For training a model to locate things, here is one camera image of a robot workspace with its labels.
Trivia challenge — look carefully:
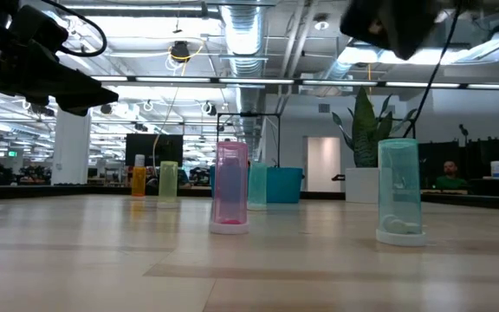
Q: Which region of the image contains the orange translucent pill bottle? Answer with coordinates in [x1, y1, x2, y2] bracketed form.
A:
[131, 153, 147, 198]

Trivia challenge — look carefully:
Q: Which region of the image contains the black aluminium table frame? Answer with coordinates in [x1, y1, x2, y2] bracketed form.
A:
[0, 184, 499, 212]

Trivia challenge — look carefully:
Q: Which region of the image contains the silver ventilation duct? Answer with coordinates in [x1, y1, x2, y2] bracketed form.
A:
[219, 0, 269, 161]

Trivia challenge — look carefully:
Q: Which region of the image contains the white door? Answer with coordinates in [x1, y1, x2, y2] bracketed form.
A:
[305, 136, 342, 193]

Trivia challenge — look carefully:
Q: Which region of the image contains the long light bar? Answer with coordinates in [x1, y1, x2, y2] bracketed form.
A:
[89, 75, 499, 91]

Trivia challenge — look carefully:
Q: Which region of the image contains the green snake plant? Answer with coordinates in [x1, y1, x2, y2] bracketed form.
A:
[331, 86, 419, 169]

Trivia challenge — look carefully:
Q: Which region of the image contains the person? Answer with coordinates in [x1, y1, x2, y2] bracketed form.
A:
[434, 159, 470, 191]

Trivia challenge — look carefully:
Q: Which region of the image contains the blue plastic basket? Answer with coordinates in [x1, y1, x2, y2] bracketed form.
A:
[209, 166, 305, 205]

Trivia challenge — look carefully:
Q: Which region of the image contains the black looped gripper cable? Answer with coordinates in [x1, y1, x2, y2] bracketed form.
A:
[41, 0, 108, 58]

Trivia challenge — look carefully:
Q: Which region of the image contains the thin black metal stand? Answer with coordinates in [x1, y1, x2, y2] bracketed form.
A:
[216, 112, 282, 168]

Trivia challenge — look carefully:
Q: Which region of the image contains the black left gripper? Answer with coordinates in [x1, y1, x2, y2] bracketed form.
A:
[0, 16, 120, 117]

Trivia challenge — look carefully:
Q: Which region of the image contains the teal translucent pill bottle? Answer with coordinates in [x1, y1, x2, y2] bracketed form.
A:
[247, 161, 269, 211]
[375, 138, 427, 248]

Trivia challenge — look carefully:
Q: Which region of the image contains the black monitor screen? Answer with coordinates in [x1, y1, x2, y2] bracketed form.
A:
[125, 133, 185, 168]

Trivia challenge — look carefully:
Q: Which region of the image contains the black desk divider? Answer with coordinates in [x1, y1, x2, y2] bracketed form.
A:
[418, 137, 499, 196]

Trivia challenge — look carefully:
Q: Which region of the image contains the black overhead camera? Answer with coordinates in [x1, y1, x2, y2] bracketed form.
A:
[170, 40, 191, 64]

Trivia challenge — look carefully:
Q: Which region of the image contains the long black power cable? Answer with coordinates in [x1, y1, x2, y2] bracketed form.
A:
[403, 0, 465, 139]

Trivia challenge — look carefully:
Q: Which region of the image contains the white plant pot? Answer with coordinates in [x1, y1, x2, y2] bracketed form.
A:
[345, 166, 380, 204]

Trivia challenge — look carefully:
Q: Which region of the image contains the white square column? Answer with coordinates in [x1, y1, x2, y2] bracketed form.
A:
[51, 107, 92, 186]

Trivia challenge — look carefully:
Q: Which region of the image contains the pink translucent pill bottle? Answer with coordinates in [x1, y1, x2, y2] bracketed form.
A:
[209, 140, 250, 236]

